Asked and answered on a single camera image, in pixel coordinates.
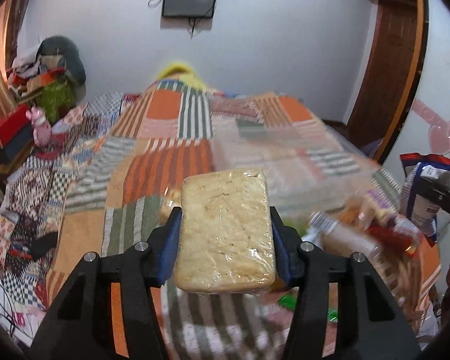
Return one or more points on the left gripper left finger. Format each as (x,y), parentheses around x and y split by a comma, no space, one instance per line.
(108,300)

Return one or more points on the blue snack packet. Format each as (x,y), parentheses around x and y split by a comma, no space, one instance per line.
(420,211)

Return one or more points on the red snack packet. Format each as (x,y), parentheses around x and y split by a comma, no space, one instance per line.
(400,235)

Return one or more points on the clear plastic storage box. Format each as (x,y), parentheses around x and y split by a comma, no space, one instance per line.
(305,171)

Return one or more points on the brown wooden door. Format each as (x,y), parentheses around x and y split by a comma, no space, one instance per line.
(391,76)

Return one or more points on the patchwork striped bed quilt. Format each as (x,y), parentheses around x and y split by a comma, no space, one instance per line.
(110,178)

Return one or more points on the pink plush rabbit toy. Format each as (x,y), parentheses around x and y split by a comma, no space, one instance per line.
(42,129)

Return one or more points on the red and black box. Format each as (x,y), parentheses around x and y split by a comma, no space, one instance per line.
(15,132)

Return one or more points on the green patterned storage bag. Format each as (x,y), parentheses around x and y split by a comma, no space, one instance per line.
(56,99)

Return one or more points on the clothes pile on chair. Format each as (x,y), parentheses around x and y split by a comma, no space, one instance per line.
(33,71)

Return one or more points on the grey pillow on pile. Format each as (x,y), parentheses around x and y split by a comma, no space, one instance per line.
(69,52)

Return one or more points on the small black wall monitor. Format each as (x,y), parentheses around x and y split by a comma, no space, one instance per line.
(188,9)

